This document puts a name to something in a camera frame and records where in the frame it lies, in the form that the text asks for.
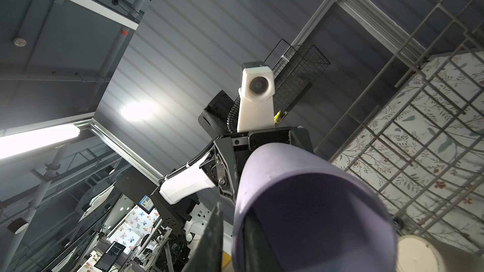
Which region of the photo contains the black wire wall basket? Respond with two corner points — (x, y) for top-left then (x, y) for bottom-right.
(265, 39), (331, 126)

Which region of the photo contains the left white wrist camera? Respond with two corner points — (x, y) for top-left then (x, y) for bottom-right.
(237, 61), (276, 132)

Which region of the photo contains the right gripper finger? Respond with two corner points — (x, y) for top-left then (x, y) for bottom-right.
(183, 202), (224, 272)

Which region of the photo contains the beige plastic cup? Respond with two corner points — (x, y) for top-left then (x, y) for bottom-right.
(396, 235), (483, 272)

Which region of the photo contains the grey wire dish rack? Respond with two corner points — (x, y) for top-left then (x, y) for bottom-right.
(315, 0), (483, 256)

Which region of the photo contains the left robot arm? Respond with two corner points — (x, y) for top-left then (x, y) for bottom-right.
(160, 91), (312, 207)

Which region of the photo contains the floral table mat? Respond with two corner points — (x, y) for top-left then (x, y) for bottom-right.
(333, 52), (483, 256)

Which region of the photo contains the purple plastic cup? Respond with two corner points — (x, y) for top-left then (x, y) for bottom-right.
(232, 143), (397, 271)

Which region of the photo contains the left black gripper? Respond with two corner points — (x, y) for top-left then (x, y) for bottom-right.
(200, 127), (313, 198)

